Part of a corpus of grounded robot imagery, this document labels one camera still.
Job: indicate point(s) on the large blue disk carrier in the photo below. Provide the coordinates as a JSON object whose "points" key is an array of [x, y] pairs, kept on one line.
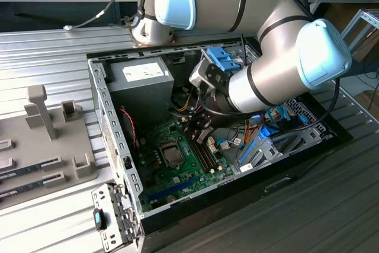
{"points": [[219, 56]]}

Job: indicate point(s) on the blue plastic card latch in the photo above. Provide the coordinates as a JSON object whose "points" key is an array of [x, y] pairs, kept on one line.
{"points": [[248, 152]]}

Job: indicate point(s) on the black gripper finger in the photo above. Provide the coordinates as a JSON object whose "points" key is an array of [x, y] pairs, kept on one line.
{"points": [[204, 134], [191, 133]]}

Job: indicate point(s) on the black open PC case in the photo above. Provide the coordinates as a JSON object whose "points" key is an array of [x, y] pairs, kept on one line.
{"points": [[207, 214]]}

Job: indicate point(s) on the green motherboard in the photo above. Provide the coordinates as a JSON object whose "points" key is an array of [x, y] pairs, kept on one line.
{"points": [[165, 179]]}

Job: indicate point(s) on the black camera bracket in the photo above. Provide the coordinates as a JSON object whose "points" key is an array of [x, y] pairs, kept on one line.
{"points": [[217, 75]]}

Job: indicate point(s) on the brown cardboard carton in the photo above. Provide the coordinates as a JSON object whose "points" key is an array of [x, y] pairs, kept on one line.
{"points": [[368, 102]]}

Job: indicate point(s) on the brown cardboard sheet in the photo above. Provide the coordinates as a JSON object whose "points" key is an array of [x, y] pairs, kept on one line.
{"points": [[367, 45]]}

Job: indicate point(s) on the blue expansion slot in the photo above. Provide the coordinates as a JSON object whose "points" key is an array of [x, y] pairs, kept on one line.
{"points": [[171, 189]]}

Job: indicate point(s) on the black RAM slot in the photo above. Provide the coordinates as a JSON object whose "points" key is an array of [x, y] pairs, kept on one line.
{"points": [[202, 158], [209, 156]]}

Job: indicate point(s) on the dark RAM stick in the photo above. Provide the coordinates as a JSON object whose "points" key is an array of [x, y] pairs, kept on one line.
{"points": [[23, 171], [23, 188]]}

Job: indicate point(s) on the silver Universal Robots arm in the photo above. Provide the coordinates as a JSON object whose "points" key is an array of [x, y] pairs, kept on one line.
{"points": [[266, 13]]}

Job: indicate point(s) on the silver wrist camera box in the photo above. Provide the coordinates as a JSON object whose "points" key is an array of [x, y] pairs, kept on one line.
{"points": [[197, 73]]}

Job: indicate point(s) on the grey power supply unit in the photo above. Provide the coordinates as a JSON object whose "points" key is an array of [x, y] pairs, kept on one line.
{"points": [[139, 96]]}

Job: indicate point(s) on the grey parts rack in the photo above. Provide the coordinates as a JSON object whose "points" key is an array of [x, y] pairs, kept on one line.
{"points": [[44, 146]]}

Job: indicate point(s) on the silver rear slot bracket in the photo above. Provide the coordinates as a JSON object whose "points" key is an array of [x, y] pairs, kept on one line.
{"points": [[103, 198]]}

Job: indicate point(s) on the white paper label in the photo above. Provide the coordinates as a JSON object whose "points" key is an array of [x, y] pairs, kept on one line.
{"points": [[246, 168]]}

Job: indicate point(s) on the aluminium profile frame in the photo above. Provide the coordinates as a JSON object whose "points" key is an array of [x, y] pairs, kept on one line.
{"points": [[362, 16]]}

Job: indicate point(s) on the grey metal drive cage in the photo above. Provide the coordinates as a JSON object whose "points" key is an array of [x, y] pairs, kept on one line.
{"points": [[237, 54]]}

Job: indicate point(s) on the grey metal disk bay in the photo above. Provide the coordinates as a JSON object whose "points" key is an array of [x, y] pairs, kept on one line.
{"points": [[272, 153]]}

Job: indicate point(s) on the small blue clip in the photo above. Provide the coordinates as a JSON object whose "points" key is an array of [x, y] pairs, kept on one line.
{"points": [[302, 120]]}

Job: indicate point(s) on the black latch teal button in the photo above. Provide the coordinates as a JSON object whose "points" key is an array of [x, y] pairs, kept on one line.
{"points": [[100, 219]]}

